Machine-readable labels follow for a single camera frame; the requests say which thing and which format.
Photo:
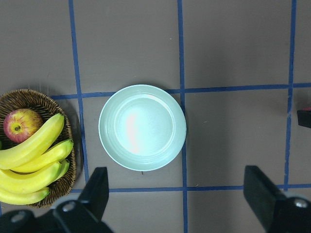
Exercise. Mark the light green plate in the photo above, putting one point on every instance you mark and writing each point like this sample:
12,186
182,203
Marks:
142,128

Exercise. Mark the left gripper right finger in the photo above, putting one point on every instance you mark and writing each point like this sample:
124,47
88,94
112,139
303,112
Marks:
276,210

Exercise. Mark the red yellow apple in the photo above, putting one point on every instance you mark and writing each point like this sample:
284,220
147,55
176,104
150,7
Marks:
21,124

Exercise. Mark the yellow banana bunch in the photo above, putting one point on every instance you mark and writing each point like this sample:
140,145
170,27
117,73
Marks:
40,169

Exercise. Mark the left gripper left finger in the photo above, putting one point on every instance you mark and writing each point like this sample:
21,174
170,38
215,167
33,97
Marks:
84,214

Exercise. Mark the brown wicker basket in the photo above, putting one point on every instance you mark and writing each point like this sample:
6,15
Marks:
46,107

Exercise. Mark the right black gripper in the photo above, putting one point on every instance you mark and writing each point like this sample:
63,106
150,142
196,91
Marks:
304,118

